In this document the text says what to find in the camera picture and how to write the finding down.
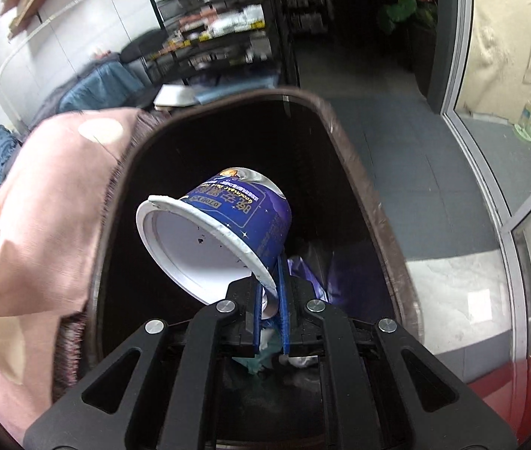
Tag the pink dotted blanket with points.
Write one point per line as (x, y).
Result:
(50, 206)

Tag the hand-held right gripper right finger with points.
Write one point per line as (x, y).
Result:
(284, 311)

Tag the blue paper cup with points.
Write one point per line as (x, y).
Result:
(246, 215)

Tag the green plastic bottle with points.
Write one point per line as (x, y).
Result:
(525, 122)

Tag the white paper sheet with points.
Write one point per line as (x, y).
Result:
(479, 303)

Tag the purple plastic bag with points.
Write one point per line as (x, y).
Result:
(345, 272)

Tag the potted green plant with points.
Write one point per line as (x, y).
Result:
(401, 9)

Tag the dark brown trash bin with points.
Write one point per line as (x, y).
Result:
(176, 159)

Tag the black stool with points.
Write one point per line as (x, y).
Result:
(141, 44)

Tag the teal crumpled wrapper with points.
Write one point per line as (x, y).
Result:
(256, 361)

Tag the black mesh cart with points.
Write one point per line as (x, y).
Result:
(218, 23)

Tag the grey glass door frame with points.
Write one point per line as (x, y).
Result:
(455, 56)

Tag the red floor mat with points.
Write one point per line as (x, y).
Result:
(518, 398)

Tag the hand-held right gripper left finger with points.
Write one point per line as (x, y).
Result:
(258, 323)

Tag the white flat box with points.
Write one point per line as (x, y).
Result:
(174, 96)

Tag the white curved rod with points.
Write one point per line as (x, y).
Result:
(26, 37)

